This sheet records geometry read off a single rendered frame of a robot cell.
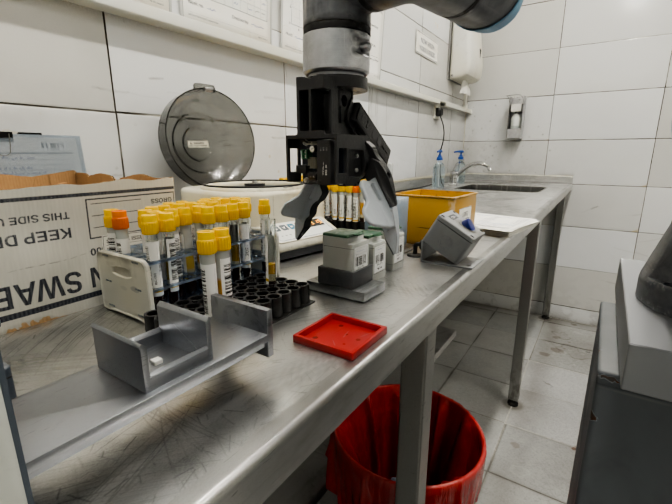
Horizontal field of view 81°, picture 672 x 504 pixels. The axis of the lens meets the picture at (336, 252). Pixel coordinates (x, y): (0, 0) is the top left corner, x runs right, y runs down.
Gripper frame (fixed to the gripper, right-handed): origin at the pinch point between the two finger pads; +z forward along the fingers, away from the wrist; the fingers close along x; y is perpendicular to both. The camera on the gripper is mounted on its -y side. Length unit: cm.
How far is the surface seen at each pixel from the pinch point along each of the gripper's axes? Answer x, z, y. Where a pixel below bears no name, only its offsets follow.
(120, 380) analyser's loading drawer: 3.7, 2.1, 31.5
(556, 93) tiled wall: -8, -47, -240
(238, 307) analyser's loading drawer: 3.6, 0.5, 21.6
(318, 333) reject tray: 5.1, 5.9, 12.7
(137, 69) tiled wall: -57, -29, -7
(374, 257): 1.3, 2.4, -5.5
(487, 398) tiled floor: -5, 94, -124
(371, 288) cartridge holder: 4.3, 4.7, 0.7
